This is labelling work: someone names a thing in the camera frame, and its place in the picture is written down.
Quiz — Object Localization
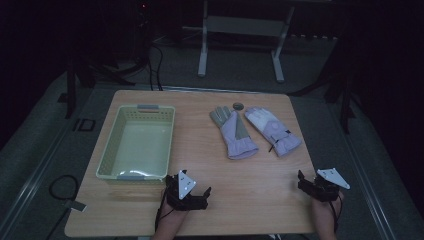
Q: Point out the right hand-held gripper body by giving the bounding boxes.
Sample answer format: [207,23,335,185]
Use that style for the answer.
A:
[298,167,351,203]

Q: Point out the black tripod stand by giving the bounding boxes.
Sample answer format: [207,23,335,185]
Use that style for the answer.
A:
[289,39,357,135]
[58,54,137,120]

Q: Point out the person's left hand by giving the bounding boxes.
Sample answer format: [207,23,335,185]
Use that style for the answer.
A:
[161,199,190,225]

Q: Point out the black hanging cables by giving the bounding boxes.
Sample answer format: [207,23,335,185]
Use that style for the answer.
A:
[147,42,165,92]

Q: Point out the purple glove with white back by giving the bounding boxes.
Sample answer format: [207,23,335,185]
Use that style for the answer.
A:
[244,106,303,158]

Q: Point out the left hand-held gripper black cable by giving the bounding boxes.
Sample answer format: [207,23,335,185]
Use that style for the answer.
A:
[154,189,175,232]

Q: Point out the pale green plastic basket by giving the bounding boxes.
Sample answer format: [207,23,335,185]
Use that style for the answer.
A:
[95,103,177,183]

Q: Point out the person's right hand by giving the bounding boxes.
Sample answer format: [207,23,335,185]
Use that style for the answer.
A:
[311,190,344,219]

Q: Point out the dark device with red light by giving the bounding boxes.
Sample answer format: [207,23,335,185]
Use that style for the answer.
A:
[136,0,152,28]

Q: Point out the right hand-held gripper black cable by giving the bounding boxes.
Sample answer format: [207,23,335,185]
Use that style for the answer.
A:
[328,193,345,233]

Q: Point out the black floor cable loop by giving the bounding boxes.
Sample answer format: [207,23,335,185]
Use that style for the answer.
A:
[48,174,80,202]

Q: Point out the black square frame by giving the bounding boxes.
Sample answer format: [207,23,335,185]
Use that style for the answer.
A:
[72,117,97,132]

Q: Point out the hand-held gripper black cable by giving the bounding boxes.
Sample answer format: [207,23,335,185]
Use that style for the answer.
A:
[328,193,345,233]
[154,189,175,232]

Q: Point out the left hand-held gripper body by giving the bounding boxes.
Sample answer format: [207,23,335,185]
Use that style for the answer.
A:
[165,169,209,212]

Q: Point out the purple glove with grey palm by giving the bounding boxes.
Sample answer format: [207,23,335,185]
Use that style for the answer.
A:
[209,105,260,161]

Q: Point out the white metal stand frame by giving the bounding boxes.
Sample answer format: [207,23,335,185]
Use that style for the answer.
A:
[181,0,296,84]

